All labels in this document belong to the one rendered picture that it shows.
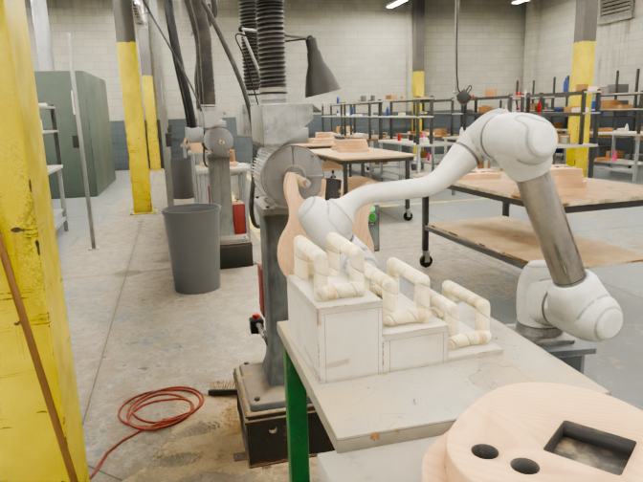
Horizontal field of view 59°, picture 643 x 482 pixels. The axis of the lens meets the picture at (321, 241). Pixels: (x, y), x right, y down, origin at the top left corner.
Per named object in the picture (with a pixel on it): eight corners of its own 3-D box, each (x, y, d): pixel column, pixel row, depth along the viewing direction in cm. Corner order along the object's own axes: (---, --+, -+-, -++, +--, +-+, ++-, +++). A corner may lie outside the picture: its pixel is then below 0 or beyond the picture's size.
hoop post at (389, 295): (380, 322, 132) (380, 284, 130) (393, 320, 133) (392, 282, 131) (386, 327, 129) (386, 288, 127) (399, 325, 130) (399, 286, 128)
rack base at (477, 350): (396, 323, 156) (396, 318, 156) (446, 316, 161) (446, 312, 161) (448, 362, 131) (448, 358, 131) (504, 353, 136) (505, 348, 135)
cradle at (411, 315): (382, 322, 131) (382, 310, 130) (427, 316, 134) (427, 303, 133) (388, 328, 128) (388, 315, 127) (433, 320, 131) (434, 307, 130)
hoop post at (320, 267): (312, 298, 126) (311, 256, 123) (326, 296, 127) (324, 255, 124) (317, 302, 123) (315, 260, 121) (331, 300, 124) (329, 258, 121)
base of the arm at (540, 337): (544, 320, 217) (545, 307, 216) (576, 343, 196) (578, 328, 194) (498, 324, 215) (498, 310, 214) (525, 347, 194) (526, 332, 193)
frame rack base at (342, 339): (287, 339, 148) (284, 274, 144) (343, 330, 152) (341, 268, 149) (320, 384, 123) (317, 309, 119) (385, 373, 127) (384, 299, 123)
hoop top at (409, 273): (384, 269, 148) (384, 256, 147) (395, 267, 149) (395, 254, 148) (419, 290, 129) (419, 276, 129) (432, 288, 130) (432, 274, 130)
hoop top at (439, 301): (411, 295, 152) (411, 283, 151) (422, 293, 153) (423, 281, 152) (449, 319, 133) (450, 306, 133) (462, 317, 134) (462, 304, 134)
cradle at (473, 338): (444, 345, 137) (445, 333, 136) (486, 339, 140) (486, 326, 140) (452, 351, 134) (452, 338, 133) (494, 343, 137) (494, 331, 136)
